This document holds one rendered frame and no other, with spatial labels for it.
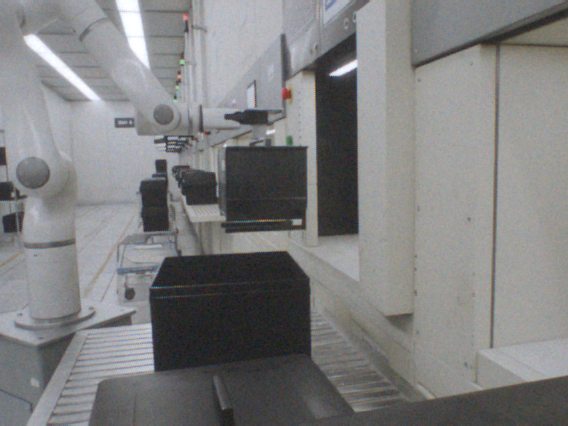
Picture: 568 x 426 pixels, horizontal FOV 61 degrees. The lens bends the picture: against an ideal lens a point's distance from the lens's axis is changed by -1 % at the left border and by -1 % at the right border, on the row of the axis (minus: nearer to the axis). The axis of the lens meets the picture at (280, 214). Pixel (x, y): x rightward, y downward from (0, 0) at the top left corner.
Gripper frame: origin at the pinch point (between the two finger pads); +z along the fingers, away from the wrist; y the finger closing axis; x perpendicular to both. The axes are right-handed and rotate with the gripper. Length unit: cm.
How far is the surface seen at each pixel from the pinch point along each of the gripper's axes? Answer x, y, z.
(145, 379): -39, 66, -28
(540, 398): -24, 108, -5
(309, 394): -39, 76, -9
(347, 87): 13, -33, 37
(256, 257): -32.8, 21.7, -5.3
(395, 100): -2, 54, 13
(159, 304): -35, 47, -26
